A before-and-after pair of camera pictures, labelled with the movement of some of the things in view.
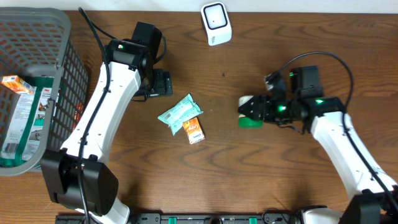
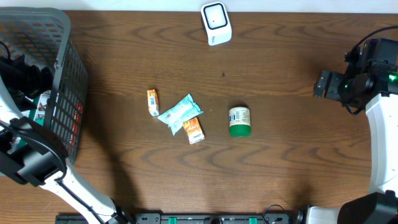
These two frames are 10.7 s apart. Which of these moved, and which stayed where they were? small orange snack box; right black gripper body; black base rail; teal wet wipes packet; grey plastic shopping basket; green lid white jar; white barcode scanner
Moved: green lid white jar; right black gripper body
Stayed: black base rail; grey plastic shopping basket; small orange snack box; teal wet wipes packet; white barcode scanner
